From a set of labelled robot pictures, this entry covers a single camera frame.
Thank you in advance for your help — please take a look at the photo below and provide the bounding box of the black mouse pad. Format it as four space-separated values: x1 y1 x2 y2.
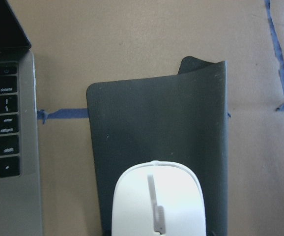
86 56 228 236

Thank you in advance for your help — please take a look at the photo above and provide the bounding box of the white computer mouse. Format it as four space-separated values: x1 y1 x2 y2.
111 161 207 236

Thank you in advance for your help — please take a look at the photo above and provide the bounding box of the grey laptop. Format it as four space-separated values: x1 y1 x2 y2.
0 0 43 236

